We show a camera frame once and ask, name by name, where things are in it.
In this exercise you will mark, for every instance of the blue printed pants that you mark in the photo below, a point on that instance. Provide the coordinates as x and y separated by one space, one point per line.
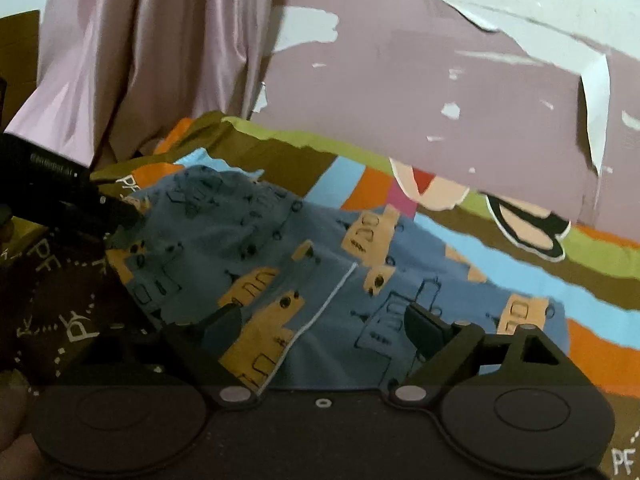
320 255

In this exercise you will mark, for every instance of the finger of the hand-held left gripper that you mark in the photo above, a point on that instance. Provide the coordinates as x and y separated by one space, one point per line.
120 215

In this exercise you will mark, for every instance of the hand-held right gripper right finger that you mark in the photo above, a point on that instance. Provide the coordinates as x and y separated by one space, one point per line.
425 331

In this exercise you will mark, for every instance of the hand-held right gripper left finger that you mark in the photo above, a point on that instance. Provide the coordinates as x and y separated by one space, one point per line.
225 329

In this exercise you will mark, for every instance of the pink satin curtain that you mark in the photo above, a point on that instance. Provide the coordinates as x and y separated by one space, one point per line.
150 60

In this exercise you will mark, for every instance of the striped printed bed sheet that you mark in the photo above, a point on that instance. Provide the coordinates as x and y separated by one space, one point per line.
300 160

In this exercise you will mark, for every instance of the person's left forearm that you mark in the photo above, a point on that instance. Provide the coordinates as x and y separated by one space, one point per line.
12 410

